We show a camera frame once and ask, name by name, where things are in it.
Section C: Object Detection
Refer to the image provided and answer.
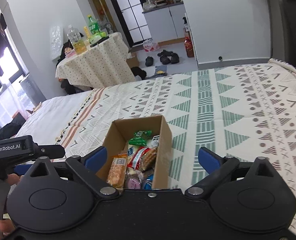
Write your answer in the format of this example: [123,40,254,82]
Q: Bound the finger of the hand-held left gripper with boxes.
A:
[14,164,31,177]
[33,145,66,161]

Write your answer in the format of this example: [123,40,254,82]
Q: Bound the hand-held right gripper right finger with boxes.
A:
[185,147,279,199]

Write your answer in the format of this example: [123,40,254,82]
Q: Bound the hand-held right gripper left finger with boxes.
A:
[26,146,118,199]

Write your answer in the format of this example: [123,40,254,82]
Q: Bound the orange cracker packet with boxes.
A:
[106,154,128,188]

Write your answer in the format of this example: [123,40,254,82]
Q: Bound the long cream snack packet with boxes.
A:
[127,144,138,159]

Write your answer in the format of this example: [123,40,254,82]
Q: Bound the purple snack packet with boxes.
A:
[125,174,141,190]

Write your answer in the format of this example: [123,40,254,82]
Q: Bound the green snack packet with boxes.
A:
[128,137,148,146]
[134,129,153,139]

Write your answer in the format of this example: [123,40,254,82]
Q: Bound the brown cardboard box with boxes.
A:
[95,115,173,190]

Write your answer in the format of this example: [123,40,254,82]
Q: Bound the red and white cracker packet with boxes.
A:
[127,146,158,172]

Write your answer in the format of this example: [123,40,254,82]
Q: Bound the black and white snack packet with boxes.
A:
[150,134,161,147]

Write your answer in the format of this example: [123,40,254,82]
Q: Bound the blue snack packet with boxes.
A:
[141,174,154,190]

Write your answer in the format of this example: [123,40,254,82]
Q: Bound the person's left hand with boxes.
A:
[0,174,22,240]

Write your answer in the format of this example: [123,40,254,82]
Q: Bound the black garment on bed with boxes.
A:
[0,116,26,142]

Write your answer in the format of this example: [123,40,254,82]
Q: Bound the white bed sheet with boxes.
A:
[13,89,100,145]

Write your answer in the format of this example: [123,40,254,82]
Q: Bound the black bag on floor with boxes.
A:
[130,66,147,80]

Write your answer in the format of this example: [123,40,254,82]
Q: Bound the round table with dotted tablecloth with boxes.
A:
[56,32,136,90]

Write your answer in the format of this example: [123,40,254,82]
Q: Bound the black clothes on chair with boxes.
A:
[56,39,74,67]

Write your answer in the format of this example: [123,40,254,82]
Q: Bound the blue floor mat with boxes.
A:
[148,65,167,78]

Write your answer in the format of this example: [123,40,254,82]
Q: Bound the small cardboard box on floor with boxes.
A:
[126,52,140,69]

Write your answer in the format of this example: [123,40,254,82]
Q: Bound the clear plastic sheet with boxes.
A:
[49,24,64,61]

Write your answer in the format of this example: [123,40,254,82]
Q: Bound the yellow oil bottle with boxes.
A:
[67,24,86,54]

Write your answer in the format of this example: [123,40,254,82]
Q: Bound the red bottle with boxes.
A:
[184,37,195,58]

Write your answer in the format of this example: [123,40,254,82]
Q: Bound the black remote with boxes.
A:
[90,36,110,47]

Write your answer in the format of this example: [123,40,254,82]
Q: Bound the green tissue pack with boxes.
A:
[89,31,107,43]

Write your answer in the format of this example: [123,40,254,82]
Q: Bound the pack of water bottles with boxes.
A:
[143,39,160,52]

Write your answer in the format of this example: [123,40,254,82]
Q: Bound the green soda bottle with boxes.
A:
[87,14,101,37]

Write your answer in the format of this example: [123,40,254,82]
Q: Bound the grey kitchen cabinet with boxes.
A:
[142,1,188,46]

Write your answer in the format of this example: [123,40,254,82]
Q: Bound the black framed sliding door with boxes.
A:
[108,0,151,47]

